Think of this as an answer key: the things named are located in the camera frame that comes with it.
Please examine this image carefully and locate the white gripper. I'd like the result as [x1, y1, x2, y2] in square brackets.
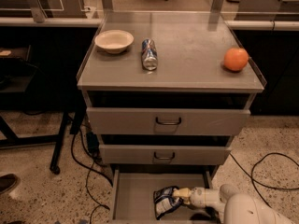
[172, 187, 224, 209]

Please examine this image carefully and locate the blue chip bag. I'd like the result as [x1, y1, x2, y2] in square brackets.
[153, 186, 183, 220]

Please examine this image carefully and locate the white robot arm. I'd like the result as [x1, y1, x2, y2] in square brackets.
[172, 184, 295, 224]

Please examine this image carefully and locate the grey bottom drawer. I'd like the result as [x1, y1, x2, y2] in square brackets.
[109, 166, 221, 224]

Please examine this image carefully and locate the grey drawer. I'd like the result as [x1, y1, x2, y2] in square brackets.
[109, 166, 221, 224]
[87, 91, 250, 136]
[99, 134, 231, 165]

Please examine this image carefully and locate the grey middle drawer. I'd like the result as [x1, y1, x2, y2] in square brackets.
[99, 134, 231, 165]

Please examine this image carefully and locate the grey drawer cabinet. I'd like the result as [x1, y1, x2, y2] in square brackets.
[76, 10, 267, 224]

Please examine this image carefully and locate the grey top drawer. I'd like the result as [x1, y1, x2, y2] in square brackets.
[87, 91, 250, 136]

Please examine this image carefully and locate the black power adapter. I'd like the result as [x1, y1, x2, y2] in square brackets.
[86, 132, 99, 154]

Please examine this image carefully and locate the orange fruit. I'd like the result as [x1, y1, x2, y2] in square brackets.
[224, 48, 249, 72]

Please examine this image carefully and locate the blue silver drink can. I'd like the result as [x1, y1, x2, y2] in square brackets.
[141, 38, 158, 71]

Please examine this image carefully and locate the white bowl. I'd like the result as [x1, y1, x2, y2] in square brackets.
[94, 30, 134, 54]

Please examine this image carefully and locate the dark shoe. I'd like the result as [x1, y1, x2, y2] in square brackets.
[0, 174, 18, 194]

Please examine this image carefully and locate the black floor cable right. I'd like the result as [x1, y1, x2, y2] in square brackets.
[229, 152, 299, 208]

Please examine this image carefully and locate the black floor cable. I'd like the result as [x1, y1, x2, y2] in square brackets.
[70, 119, 113, 224]
[229, 152, 299, 208]

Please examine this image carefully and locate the black floor cable left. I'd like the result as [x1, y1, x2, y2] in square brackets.
[70, 119, 113, 224]

